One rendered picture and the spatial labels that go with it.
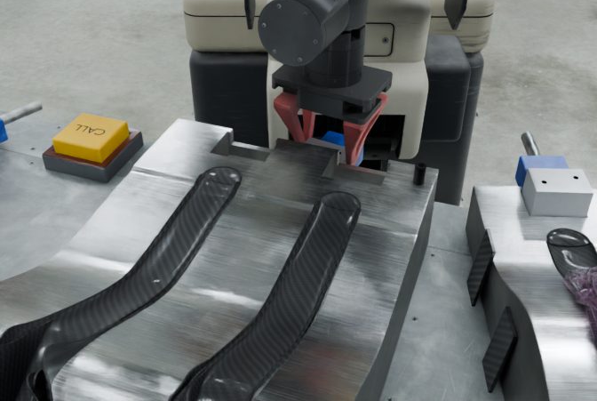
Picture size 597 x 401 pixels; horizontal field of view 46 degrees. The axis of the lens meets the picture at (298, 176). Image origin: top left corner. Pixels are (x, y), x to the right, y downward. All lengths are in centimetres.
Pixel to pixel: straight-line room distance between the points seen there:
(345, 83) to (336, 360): 29
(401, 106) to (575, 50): 212
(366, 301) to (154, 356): 16
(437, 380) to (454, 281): 11
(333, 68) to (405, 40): 34
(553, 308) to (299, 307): 18
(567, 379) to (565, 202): 22
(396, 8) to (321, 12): 42
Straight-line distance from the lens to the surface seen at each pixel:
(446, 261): 68
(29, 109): 89
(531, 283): 57
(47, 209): 77
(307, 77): 66
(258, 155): 68
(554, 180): 67
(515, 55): 294
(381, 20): 95
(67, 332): 47
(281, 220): 57
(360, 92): 65
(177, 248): 57
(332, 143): 72
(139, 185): 63
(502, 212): 66
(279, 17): 56
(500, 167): 225
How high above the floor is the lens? 125
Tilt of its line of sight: 36 degrees down
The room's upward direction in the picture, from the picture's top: straight up
